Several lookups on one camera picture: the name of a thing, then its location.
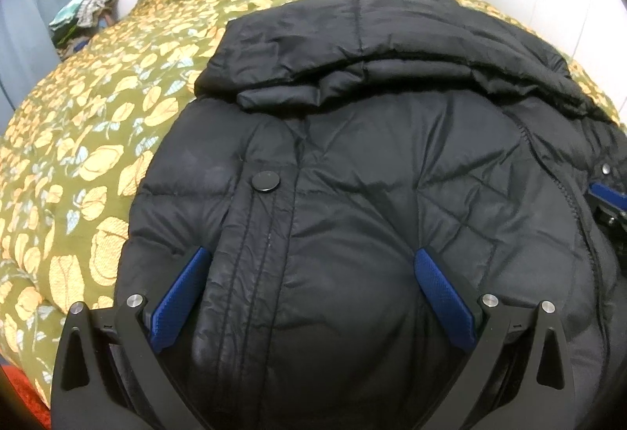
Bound black puffer jacket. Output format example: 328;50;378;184
114;0;627;430

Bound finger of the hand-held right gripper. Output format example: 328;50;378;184
589;181;627;212

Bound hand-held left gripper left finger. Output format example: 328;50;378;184
50;246;211;430

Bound blue curtain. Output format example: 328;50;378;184
0;0;91;117

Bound orange fleece pants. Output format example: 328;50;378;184
5;361;52;430

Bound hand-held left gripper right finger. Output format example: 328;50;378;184
414;248;578;430

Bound pile of clothes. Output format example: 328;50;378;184
48;0;121;61

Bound green floral quilt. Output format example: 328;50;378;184
0;0;627;392

